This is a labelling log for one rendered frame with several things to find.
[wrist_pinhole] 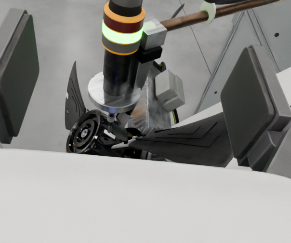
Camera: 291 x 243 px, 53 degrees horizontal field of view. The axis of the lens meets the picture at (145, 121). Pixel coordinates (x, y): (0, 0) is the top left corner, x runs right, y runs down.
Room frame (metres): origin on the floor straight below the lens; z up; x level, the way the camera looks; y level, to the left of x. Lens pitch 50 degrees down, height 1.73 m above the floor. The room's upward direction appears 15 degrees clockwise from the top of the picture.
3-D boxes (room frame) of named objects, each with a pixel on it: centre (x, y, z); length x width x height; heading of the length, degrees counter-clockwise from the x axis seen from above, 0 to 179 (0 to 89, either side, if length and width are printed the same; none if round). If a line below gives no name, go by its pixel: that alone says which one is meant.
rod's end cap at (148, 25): (0.30, 0.03, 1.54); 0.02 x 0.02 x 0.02; 47
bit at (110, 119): (0.28, 0.05, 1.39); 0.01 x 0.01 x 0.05
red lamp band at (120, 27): (0.28, 0.05, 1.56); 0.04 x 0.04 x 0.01
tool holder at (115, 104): (0.28, 0.04, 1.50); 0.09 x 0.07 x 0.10; 137
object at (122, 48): (0.28, 0.05, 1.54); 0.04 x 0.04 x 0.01
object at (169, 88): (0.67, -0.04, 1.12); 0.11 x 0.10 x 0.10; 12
